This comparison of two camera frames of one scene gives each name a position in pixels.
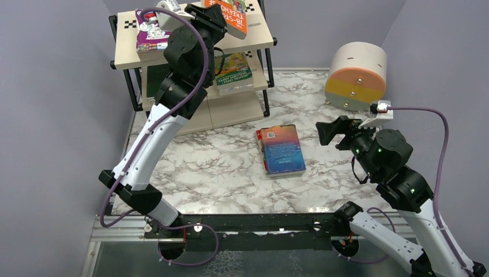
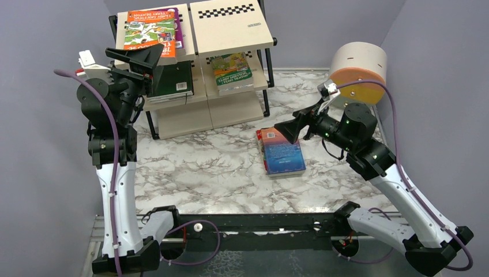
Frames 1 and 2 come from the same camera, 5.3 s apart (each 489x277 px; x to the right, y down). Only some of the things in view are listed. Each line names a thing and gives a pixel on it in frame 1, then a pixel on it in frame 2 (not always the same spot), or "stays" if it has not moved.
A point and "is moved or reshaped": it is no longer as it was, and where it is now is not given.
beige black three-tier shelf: [241, 71] stays
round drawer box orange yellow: [357, 76] stays
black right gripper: [344, 132] -> [305, 123]
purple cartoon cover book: [149, 36] is moved or reshaped
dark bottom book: [282, 152] stays
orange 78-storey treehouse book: [235, 14] -> [145, 28]
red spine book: [260, 141] stays
